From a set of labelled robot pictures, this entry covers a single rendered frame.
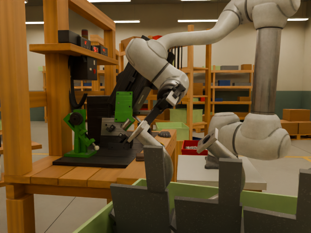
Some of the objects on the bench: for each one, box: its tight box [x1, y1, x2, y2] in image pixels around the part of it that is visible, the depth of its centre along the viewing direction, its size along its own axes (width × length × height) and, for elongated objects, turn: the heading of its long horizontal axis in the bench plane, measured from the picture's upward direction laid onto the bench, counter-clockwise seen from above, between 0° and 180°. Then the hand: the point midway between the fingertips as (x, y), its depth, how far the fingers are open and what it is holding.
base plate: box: [52, 131, 159, 169], centre depth 196 cm, size 42×110×2 cm
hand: (155, 116), depth 77 cm, fingers open, 13 cm apart
